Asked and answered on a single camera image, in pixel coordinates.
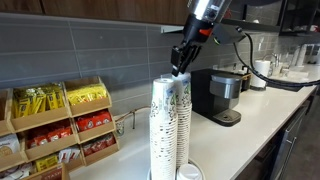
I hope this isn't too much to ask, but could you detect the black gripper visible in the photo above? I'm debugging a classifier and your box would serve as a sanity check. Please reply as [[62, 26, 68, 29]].
[[170, 14, 214, 78]]

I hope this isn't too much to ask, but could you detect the printed paper coffee cup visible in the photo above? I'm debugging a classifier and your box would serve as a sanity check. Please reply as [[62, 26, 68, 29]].
[[171, 72, 193, 108]]

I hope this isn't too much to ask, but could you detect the black pod coffee machine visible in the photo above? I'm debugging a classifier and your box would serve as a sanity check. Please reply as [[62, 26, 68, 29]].
[[190, 68, 243, 127]]

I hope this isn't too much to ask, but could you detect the under-cabinet light strip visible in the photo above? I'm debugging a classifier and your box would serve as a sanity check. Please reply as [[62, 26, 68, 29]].
[[160, 23, 188, 35]]

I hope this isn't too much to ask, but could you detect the black countertop caddy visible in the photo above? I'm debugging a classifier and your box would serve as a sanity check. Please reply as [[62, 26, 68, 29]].
[[238, 65, 253, 93]]

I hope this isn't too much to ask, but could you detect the tall printed paper cup stack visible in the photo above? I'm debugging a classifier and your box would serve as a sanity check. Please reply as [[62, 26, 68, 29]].
[[149, 78, 179, 180], [175, 104, 194, 168]]

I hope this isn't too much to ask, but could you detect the white paper towel roll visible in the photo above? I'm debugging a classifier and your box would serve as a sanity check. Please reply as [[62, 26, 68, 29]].
[[250, 59, 272, 92]]

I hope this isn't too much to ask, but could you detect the chrome sink faucet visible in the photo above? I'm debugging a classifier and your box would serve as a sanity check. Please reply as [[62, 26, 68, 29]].
[[263, 52, 281, 77]]

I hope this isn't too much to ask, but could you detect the small glass jar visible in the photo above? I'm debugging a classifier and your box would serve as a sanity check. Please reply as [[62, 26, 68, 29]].
[[115, 119, 126, 137]]

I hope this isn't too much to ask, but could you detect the bright yellow packet pile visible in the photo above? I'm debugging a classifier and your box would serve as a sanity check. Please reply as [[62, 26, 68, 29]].
[[66, 83, 108, 106]]

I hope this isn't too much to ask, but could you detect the wooden condiment organizer rack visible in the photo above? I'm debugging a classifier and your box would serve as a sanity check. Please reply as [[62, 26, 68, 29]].
[[0, 75, 120, 180]]

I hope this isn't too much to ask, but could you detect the white cup lid stack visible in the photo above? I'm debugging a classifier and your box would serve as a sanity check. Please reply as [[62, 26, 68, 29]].
[[175, 163, 204, 180]]

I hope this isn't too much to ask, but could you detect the white tall container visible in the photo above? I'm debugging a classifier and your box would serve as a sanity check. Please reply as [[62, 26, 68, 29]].
[[292, 44, 308, 68]]

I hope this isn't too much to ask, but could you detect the dark red packet pile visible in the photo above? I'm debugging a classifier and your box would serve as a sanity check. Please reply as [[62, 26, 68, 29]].
[[81, 133, 116, 157]]

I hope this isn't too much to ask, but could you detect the dark base cabinet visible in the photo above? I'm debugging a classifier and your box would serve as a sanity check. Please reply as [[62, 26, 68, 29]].
[[234, 99, 313, 180]]

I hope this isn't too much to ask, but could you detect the white red-print packet pile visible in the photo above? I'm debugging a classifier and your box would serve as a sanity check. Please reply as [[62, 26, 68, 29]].
[[58, 147, 82, 164]]

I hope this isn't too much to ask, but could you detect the dark yellow packet pile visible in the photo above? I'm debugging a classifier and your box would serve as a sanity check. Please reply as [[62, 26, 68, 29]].
[[13, 83, 66, 118]]

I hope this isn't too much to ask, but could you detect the red tea box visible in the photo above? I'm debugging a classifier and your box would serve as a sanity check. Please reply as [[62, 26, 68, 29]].
[[39, 166, 64, 180]]

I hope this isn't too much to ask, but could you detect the white tea bag packet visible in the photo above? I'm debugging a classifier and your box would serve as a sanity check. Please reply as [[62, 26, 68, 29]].
[[0, 133, 21, 158]]

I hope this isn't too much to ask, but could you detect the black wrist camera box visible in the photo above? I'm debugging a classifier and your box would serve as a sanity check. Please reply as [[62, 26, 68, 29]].
[[210, 23, 247, 47]]

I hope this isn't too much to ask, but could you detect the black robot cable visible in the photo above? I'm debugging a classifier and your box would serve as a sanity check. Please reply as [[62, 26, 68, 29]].
[[232, 31, 320, 89]]

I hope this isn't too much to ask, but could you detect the brown wooden wall cabinet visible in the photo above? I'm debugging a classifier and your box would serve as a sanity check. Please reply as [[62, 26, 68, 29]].
[[0, 0, 193, 28]]

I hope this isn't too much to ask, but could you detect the brown wire rack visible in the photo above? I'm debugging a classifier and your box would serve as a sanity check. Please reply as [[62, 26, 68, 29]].
[[114, 105, 152, 131]]

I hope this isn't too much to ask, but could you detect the black open wall shelf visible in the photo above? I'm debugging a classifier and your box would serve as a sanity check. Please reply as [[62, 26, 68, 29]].
[[279, 0, 320, 36]]

